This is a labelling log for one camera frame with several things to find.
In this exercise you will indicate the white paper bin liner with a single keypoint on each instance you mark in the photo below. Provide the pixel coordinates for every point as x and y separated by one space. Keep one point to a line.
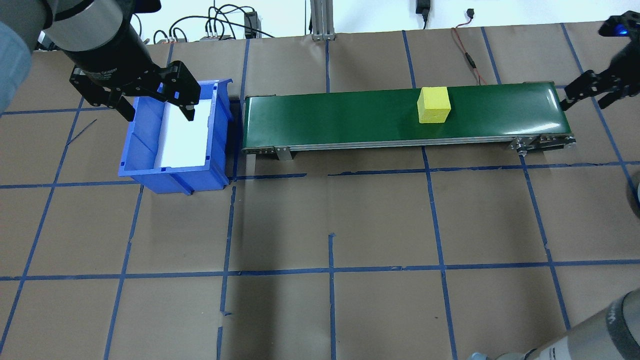
185 135

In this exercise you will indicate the blue plastic storage bin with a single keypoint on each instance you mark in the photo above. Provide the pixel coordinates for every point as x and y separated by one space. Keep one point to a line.
145 135

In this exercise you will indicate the aluminium profile post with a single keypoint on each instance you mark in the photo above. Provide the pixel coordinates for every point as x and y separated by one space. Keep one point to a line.
322 20

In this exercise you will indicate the black power adapter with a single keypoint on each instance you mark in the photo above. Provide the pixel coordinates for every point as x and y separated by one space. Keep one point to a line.
422 6
250 22

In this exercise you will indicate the green belt conveyor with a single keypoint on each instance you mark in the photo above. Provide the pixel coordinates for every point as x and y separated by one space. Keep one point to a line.
325 117

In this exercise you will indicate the yellow foam block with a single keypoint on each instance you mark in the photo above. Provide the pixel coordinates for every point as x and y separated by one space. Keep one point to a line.
432 102

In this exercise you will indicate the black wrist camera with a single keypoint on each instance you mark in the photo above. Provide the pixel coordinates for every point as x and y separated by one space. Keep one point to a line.
147 5
622 25

